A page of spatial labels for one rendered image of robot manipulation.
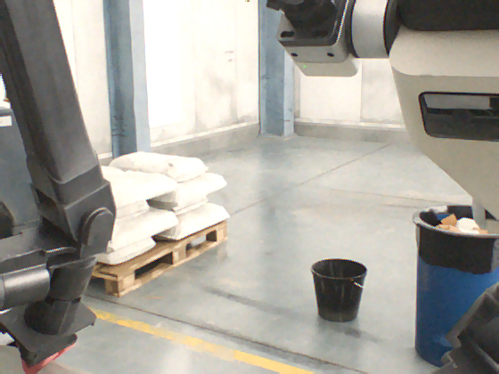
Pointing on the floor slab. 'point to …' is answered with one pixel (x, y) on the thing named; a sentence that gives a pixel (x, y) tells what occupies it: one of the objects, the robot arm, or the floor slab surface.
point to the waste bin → (448, 275)
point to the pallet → (123, 279)
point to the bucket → (339, 288)
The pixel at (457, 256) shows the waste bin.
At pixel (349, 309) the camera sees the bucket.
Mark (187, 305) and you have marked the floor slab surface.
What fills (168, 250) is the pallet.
